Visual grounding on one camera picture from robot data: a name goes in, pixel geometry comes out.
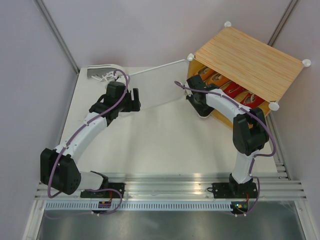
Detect black sneaker white laces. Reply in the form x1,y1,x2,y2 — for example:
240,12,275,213
191,101,215,118

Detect white cabinet door panel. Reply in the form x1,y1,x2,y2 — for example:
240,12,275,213
129,59,189,110

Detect orange sneaker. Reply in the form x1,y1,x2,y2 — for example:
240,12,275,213
206,73,230,87
197,67,215,78

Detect red sneaker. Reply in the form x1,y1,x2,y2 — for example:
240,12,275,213
240,92,265,109
223,82,246,99

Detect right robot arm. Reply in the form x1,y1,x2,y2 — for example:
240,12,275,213
184,75,270,199

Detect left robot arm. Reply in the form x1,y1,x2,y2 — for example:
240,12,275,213
40,81,141,198

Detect wooden shoe cabinet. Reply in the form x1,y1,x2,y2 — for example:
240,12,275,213
187,21,312,116

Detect grey sneaker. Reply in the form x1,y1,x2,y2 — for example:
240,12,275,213
87,64,130,84

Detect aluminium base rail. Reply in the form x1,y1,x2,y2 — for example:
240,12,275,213
34,172,308,201

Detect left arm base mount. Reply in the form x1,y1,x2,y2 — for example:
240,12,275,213
80,182,125,200

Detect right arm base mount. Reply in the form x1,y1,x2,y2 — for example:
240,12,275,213
206,181,258,199

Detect white slotted cable duct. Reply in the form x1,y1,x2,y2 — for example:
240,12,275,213
45,200,232,212

